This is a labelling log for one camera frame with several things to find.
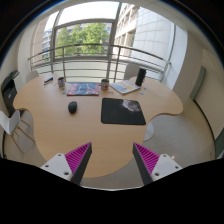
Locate white chair far left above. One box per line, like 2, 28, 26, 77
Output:
25, 70, 39, 83

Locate dark mug centre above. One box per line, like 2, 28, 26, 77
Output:
101, 79, 109, 90

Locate white chair far right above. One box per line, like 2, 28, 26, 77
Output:
123, 63, 139, 80

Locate black cylindrical speaker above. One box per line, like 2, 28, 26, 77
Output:
135, 68, 146, 86

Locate black mouse pad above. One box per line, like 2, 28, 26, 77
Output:
101, 98, 146, 125

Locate black computer mouse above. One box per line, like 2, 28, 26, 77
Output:
68, 101, 77, 114

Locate metal balcony railing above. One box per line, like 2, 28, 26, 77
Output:
28, 44, 170, 82

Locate black printer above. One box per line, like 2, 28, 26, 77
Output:
1, 70, 23, 116

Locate light blue open book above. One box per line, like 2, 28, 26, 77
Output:
110, 80, 139, 95

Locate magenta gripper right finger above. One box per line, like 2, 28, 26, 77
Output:
133, 143, 182, 185

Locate white chair wooden legs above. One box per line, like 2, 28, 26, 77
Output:
0, 110, 34, 152

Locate dark mug left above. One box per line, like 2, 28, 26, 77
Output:
58, 77, 65, 88

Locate red blue magazine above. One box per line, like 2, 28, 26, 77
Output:
67, 82, 99, 96

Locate dark mug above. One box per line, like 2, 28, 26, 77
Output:
101, 79, 109, 90
58, 77, 65, 88

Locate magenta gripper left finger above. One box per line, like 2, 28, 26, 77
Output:
41, 143, 92, 185

